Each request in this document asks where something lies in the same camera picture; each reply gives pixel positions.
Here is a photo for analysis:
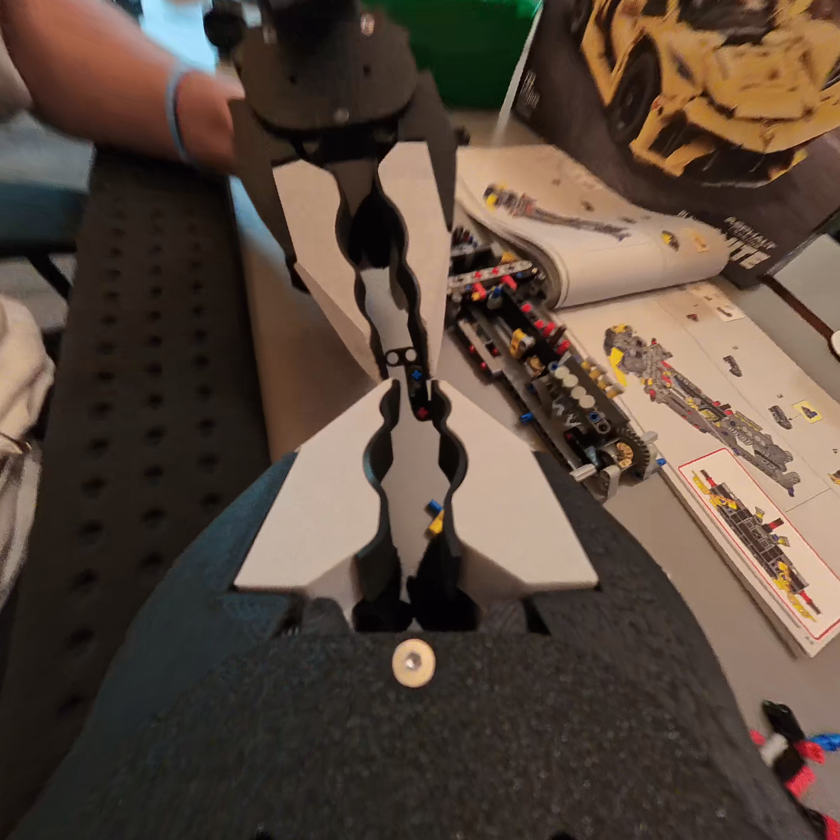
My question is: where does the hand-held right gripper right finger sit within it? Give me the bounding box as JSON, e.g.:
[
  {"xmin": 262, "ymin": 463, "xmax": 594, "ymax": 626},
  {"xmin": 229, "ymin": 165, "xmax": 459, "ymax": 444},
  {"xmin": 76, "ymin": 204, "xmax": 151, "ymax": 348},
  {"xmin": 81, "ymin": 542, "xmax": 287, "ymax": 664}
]
[{"xmin": 430, "ymin": 379, "xmax": 601, "ymax": 614}]

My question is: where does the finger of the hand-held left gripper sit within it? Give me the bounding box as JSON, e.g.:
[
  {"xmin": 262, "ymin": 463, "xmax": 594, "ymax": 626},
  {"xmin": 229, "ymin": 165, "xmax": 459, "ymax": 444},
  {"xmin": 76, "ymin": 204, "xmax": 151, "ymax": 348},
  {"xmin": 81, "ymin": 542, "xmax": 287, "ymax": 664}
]
[
  {"xmin": 376, "ymin": 140, "xmax": 455, "ymax": 382},
  {"xmin": 271, "ymin": 161, "xmax": 389, "ymax": 383}
]

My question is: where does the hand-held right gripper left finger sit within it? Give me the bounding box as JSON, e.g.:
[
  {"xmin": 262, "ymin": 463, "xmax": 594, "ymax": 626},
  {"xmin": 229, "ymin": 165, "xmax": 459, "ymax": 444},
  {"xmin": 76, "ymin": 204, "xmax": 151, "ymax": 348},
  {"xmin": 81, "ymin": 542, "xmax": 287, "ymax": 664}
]
[{"xmin": 233, "ymin": 378, "xmax": 400, "ymax": 614}]

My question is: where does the lego car chassis assembly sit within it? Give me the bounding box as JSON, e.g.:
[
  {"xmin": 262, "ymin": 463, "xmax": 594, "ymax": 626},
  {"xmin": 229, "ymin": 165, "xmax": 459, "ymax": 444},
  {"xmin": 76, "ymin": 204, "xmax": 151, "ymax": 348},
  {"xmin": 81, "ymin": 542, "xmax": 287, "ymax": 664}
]
[{"xmin": 446, "ymin": 226, "xmax": 662, "ymax": 504}]

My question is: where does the black lego connector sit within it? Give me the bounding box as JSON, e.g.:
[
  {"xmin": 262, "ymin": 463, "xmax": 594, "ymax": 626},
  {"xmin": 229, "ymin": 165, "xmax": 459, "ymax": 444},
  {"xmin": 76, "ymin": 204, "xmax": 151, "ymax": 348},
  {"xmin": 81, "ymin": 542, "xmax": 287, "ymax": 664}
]
[{"xmin": 385, "ymin": 345, "xmax": 438, "ymax": 422}]

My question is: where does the person's left forearm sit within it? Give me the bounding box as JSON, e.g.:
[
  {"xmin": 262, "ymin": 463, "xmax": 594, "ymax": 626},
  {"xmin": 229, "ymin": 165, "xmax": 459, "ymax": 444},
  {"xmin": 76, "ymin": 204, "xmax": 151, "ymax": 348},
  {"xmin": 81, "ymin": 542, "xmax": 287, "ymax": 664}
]
[{"xmin": 0, "ymin": 0, "xmax": 191, "ymax": 165}]

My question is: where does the lego instruction booklet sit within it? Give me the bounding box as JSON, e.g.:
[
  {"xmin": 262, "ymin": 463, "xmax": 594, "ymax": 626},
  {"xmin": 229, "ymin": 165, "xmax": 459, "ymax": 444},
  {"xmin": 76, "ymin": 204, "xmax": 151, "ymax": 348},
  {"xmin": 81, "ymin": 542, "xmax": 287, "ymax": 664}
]
[{"xmin": 455, "ymin": 143, "xmax": 840, "ymax": 658}]

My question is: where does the lego set box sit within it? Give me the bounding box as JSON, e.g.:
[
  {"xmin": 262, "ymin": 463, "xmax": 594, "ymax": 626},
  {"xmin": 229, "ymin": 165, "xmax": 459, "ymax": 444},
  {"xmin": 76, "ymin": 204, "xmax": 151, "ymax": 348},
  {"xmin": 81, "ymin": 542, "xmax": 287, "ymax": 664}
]
[{"xmin": 511, "ymin": 0, "xmax": 840, "ymax": 291}]

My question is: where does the pile of lego pins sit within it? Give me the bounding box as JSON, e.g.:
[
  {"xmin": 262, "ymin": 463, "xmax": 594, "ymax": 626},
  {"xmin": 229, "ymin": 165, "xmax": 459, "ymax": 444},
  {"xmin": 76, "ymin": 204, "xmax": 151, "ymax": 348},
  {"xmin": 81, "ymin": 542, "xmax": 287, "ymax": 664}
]
[{"xmin": 748, "ymin": 700, "xmax": 840, "ymax": 840}]

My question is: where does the person's left hand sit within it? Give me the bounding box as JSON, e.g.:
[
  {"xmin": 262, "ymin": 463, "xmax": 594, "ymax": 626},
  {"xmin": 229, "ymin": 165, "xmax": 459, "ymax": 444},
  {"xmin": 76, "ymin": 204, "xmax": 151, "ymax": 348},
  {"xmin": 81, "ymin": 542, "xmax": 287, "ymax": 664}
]
[{"xmin": 187, "ymin": 71, "xmax": 246, "ymax": 173}]

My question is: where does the green plastic bin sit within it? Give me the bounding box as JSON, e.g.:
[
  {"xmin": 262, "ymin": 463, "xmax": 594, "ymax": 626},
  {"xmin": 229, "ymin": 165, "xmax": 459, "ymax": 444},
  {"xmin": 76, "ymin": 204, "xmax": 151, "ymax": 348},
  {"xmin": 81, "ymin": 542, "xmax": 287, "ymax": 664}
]
[{"xmin": 363, "ymin": 0, "xmax": 544, "ymax": 110}]

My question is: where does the blue wristband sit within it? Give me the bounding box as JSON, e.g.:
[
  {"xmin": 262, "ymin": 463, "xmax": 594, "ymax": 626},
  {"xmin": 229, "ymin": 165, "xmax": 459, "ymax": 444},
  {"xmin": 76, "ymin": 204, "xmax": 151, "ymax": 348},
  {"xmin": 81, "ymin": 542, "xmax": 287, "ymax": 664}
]
[{"xmin": 164, "ymin": 61, "xmax": 199, "ymax": 166}]

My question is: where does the black dimpled foam pad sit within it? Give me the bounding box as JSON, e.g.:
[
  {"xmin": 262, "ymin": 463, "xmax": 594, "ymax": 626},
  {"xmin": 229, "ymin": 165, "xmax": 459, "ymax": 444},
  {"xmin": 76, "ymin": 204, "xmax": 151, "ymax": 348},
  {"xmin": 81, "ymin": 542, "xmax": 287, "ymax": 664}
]
[{"xmin": 0, "ymin": 150, "xmax": 271, "ymax": 821}]

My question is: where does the person's white shirt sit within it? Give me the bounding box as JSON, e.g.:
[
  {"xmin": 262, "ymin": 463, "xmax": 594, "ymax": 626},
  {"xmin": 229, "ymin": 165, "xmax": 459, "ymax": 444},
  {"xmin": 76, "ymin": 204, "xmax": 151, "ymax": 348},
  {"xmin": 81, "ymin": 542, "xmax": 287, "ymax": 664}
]
[{"xmin": 0, "ymin": 26, "xmax": 57, "ymax": 608}]

